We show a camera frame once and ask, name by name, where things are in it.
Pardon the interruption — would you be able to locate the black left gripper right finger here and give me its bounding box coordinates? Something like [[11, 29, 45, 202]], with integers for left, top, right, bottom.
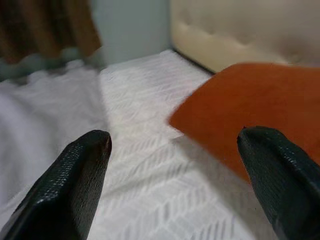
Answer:
[[236, 126, 320, 240]]

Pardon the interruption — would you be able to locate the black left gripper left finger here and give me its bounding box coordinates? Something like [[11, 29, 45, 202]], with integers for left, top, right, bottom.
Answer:
[[0, 129, 112, 240]]

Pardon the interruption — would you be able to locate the grey crumpled duvet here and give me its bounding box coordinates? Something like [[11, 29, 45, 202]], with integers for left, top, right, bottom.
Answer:
[[0, 58, 112, 213]]

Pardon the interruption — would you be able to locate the orange velvet pillow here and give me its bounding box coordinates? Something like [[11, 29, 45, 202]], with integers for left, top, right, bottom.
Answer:
[[168, 62, 320, 186]]

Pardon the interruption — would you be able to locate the white chevron pattern bed sheet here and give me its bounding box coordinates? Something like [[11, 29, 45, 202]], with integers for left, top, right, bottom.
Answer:
[[82, 48, 278, 240]]

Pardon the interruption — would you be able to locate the cream tufted headboard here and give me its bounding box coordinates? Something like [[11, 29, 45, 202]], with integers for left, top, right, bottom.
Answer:
[[169, 0, 320, 74]]

